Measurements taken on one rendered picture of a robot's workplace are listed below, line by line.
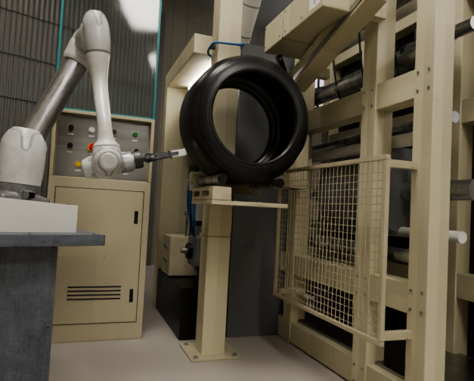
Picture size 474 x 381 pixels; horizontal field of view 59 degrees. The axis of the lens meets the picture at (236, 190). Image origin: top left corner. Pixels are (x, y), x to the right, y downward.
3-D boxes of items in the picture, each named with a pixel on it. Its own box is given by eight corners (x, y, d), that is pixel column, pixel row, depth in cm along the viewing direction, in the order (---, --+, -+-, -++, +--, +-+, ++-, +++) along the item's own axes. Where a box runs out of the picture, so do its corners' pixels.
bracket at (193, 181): (188, 190, 218) (189, 171, 219) (259, 195, 232) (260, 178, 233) (190, 190, 215) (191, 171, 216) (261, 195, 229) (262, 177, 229)
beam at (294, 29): (262, 53, 233) (264, 26, 234) (303, 61, 242) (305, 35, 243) (322, 4, 176) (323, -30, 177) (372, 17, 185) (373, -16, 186)
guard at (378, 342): (272, 295, 236) (278, 170, 239) (275, 295, 237) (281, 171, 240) (379, 347, 152) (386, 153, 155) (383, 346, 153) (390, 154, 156)
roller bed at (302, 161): (267, 188, 248) (270, 137, 249) (290, 190, 253) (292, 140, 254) (283, 187, 229) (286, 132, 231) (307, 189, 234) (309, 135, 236)
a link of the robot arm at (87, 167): (120, 175, 187) (123, 174, 175) (84, 182, 182) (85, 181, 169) (116, 151, 186) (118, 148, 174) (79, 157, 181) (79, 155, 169)
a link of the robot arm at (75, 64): (-14, 169, 162) (-16, 172, 181) (28, 189, 170) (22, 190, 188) (82, 13, 183) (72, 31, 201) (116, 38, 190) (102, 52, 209)
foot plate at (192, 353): (179, 345, 234) (179, 341, 234) (224, 342, 244) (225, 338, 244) (190, 362, 209) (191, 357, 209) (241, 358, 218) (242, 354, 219)
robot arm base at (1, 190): (4, 197, 143) (6, 181, 143) (-20, 196, 157) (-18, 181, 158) (56, 203, 157) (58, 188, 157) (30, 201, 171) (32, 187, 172)
